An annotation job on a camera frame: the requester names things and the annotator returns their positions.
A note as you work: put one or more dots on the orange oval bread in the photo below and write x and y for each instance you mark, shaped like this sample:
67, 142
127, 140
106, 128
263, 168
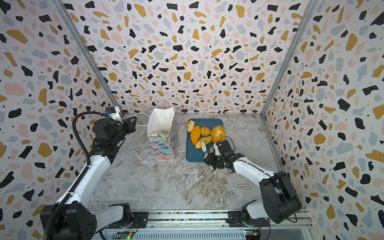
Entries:
195, 134

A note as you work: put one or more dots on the small ridged bun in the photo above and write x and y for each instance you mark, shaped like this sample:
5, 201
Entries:
205, 132

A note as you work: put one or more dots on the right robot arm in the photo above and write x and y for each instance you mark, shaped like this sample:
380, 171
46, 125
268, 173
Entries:
279, 198

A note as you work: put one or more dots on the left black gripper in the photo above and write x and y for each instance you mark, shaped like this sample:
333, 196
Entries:
130, 126

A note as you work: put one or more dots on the teal tray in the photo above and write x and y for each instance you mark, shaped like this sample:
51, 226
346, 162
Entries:
194, 155

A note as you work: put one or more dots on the floral paper bag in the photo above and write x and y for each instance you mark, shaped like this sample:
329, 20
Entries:
162, 133

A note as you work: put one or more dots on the large round bread loaf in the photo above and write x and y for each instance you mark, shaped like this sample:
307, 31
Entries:
218, 133

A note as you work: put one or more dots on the small crusty bread piece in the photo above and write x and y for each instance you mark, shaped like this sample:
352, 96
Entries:
190, 126

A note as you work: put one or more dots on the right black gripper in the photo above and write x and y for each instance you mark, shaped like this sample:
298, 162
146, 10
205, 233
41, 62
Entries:
215, 154

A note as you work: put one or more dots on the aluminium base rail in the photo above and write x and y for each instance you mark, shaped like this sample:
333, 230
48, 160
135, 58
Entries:
198, 225

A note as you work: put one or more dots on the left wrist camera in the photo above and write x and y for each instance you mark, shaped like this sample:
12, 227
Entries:
114, 113

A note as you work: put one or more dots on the long bread roll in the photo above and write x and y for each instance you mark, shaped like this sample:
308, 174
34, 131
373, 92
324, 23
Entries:
207, 140

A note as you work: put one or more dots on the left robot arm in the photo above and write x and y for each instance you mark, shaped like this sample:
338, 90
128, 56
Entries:
69, 218

